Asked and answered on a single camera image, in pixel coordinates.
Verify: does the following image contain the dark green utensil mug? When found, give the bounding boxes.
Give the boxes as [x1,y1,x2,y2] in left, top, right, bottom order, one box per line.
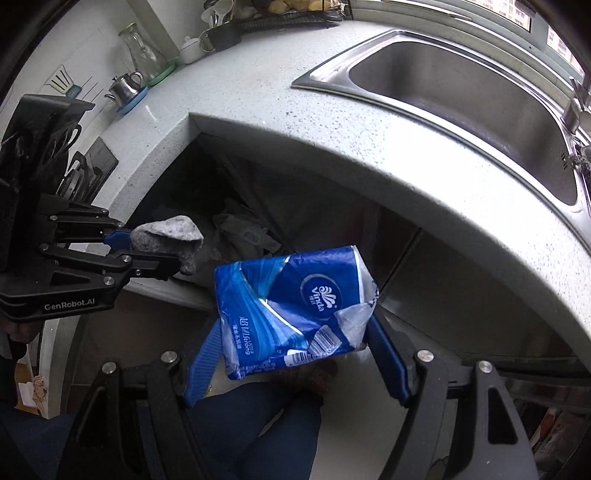
[199,23,242,52]

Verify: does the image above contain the white slotted spatula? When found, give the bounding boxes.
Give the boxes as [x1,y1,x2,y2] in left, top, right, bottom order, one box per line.
[46,65,75,93]

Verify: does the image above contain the white paper towel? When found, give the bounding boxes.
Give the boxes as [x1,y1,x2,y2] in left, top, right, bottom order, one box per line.
[130,215,205,277]

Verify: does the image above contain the printed carton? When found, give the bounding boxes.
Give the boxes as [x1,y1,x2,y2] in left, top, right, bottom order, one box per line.
[14,360,51,411]

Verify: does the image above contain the white ceramic lidded jar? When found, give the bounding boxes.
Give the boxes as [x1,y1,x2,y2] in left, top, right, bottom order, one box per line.
[179,36,206,64]

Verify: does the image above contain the steel faucet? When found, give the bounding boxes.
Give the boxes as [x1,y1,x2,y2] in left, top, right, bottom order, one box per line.
[561,76,591,132]

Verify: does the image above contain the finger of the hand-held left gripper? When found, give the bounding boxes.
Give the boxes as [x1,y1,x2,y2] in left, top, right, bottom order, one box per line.
[39,244,182,297]
[50,208,134,248]

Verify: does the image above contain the black wire rack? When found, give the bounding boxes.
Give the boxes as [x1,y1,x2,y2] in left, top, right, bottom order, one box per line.
[235,0,354,31]

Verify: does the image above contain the stainless steel sink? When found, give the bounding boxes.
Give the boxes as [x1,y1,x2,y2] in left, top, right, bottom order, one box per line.
[292,28,591,213]

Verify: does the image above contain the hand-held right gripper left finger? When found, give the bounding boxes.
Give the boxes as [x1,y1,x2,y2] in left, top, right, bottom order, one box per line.
[55,320,223,480]

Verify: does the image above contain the ginger root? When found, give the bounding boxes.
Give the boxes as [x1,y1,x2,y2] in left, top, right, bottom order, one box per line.
[268,0,333,12]

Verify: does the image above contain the steel teapot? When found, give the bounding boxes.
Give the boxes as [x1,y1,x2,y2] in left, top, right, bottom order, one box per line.
[104,71,145,106]

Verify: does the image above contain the black stove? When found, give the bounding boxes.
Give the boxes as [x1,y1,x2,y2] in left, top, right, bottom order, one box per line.
[55,138,118,204]

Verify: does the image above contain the white plastic spatula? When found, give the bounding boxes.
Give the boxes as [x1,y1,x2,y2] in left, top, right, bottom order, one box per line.
[213,0,236,27]

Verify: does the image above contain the blue saucer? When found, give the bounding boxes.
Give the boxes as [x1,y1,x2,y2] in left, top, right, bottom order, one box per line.
[116,87,149,114]

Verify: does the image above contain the white plastic bag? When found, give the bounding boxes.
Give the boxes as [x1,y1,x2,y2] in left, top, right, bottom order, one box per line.
[215,198,282,259]

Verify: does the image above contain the green plastic tray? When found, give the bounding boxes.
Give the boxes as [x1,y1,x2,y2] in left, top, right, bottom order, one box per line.
[145,62,178,88]

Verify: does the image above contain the blue tissue packet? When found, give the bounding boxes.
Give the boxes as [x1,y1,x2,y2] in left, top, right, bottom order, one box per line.
[213,244,380,381]

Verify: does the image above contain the steel wool scourer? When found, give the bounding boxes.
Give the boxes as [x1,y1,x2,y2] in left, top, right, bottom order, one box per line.
[570,143,591,174]

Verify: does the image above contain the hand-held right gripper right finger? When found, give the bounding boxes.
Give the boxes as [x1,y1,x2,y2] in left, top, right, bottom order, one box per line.
[367,314,541,480]

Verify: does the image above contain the tall glass pitcher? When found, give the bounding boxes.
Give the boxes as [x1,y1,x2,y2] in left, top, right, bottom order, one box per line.
[117,23,169,77]

